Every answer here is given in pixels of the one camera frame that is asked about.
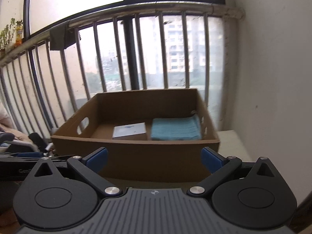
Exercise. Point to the dark cloth on railing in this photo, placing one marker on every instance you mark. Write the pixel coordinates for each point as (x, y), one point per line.
(61, 37)

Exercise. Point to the metal window railing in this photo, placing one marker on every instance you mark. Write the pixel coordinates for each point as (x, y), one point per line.
(144, 46)

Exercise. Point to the orange bottle on sill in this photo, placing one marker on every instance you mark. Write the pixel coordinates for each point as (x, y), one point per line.
(19, 35)

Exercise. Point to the green potted plant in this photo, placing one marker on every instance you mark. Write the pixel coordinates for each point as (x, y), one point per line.
(8, 36)

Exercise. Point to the white rectangular box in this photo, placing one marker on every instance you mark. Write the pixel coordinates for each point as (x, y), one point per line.
(130, 132)

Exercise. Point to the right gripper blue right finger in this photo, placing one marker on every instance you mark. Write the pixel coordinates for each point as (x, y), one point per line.
(212, 160)

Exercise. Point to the folded teal towel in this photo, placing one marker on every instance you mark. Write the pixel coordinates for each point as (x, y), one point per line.
(176, 129)

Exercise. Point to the brown cardboard box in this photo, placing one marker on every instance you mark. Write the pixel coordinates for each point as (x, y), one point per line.
(122, 123)

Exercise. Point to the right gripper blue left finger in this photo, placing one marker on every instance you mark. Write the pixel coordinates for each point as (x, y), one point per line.
(96, 160)

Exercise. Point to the wheelchair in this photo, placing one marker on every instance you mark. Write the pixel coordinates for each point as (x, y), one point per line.
(19, 157)

